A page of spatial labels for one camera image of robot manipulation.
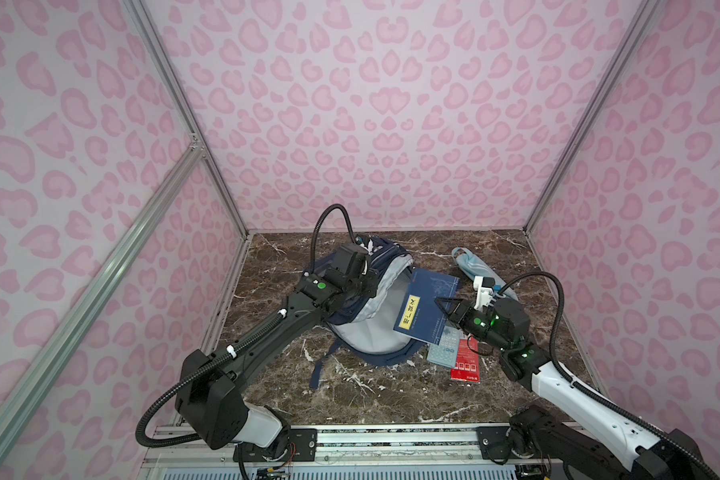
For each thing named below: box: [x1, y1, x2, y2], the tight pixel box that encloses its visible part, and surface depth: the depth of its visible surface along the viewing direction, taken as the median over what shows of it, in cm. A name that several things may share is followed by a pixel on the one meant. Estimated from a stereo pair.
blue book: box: [393, 268, 460, 346], surface depth 80 cm
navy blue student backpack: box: [310, 235, 422, 389], surface depth 83 cm
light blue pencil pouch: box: [452, 247, 519, 300], surface depth 108 cm
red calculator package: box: [450, 333, 481, 383], surface depth 86 cm
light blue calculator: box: [426, 326, 461, 368], surface depth 88 cm
